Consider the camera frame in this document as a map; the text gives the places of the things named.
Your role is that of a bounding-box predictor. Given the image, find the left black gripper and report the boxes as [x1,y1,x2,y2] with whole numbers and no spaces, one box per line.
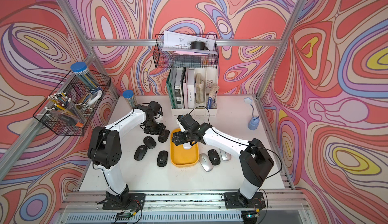
[144,118,166,135]

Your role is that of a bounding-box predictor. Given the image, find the yellow storage tray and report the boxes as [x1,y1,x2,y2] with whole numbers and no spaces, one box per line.
[170,129,200,167]

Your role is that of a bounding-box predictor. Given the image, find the black mouse with flower sticker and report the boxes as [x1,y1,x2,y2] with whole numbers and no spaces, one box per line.
[208,149,221,166]

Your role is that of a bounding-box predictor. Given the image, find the silver mouse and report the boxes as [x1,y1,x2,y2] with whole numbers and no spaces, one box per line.
[220,149,231,161]
[199,153,213,172]

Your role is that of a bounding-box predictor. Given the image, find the white mouse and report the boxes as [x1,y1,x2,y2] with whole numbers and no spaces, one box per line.
[183,143,192,150]

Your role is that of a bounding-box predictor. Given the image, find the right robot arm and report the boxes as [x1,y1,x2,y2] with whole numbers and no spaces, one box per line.
[173,114,274,203]

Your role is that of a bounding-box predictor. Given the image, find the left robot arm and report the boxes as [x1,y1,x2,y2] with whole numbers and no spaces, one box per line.
[88,101,170,201]

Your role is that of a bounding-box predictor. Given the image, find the blue lid tube on table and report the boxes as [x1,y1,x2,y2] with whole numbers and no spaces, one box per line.
[122,90,137,108]

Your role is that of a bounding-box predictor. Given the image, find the green folder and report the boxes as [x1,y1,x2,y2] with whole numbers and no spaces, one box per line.
[166,68,176,108]

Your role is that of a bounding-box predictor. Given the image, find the white file organizer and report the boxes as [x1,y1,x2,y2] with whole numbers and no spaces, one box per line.
[166,67,219,116]

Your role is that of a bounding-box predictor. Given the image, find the white book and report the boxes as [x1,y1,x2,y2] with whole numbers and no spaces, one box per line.
[187,68,195,108]

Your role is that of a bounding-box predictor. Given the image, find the small blue desk lamp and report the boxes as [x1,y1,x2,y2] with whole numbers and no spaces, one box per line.
[244,97,260,131]

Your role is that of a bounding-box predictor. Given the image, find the white papers in basket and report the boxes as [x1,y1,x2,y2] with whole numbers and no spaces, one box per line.
[161,31,218,55]

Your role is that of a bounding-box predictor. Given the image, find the black tape roll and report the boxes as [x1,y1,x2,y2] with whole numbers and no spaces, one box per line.
[190,41,209,51]

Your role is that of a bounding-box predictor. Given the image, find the blue lid tube in basket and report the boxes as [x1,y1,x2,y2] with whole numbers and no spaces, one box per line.
[70,61,101,94]

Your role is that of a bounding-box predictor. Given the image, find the clear pen holder cup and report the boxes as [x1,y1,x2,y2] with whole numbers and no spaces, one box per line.
[45,92,86,128]

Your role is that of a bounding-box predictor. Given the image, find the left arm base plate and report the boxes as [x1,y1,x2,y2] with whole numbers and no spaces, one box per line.
[102,192,146,210]

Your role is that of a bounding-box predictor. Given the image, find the black wire basket back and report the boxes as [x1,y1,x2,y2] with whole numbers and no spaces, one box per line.
[153,33,219,68]

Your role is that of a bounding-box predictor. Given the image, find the black wire basket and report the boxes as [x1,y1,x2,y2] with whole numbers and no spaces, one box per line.
[153,33,219,68]
[33,70,111,136]

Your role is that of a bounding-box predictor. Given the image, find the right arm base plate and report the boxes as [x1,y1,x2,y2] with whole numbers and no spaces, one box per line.
[221,192,266,210]

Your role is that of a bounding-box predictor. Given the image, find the black wire basket left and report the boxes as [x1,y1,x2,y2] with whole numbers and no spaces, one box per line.
[33,70,111,136]

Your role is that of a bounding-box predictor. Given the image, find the aluminium front rail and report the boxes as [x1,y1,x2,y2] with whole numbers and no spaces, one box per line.
[50,190,318,224]

